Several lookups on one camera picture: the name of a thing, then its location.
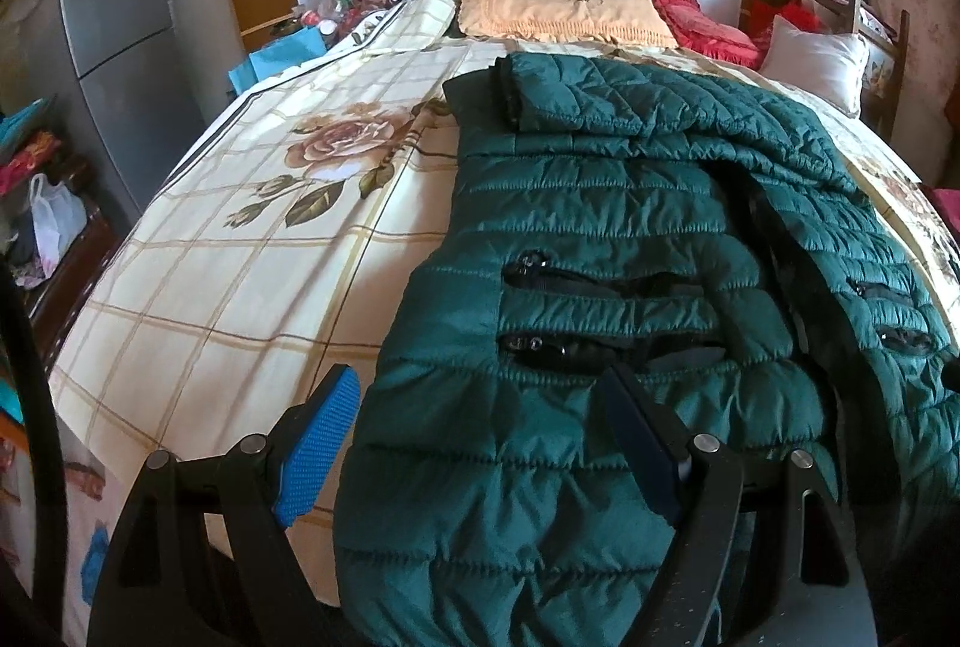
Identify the dark wooden cabinet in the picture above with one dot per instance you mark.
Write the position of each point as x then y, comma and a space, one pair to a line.
75, 294

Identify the cream striped pillow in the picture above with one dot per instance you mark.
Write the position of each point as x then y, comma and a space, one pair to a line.
412, 20

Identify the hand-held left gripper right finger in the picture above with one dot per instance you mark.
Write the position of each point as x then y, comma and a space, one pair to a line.
637, 444

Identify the white pillow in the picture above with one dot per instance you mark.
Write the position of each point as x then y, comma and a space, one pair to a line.
814, 62

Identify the pile of colourful cloths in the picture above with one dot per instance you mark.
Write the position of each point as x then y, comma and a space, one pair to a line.
26, 155

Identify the grey refrigerator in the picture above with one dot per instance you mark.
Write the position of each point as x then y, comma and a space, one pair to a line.
127, 32

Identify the red frilled cushion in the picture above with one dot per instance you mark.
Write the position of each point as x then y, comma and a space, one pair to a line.
705, 32

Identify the dark green quilted jacket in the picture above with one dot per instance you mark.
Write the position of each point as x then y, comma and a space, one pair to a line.
562, 227

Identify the cream checked floral bedsheet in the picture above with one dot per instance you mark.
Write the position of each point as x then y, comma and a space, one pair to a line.
225, 257

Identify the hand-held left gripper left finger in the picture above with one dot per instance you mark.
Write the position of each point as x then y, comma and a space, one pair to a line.
319, 444

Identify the yellow fringed blanket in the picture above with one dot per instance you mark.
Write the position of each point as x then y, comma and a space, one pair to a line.
555, 9

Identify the blue box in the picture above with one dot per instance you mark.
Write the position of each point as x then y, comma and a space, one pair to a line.
289, 54

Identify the white plastic bag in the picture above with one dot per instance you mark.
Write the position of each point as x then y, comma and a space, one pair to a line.
56, 227

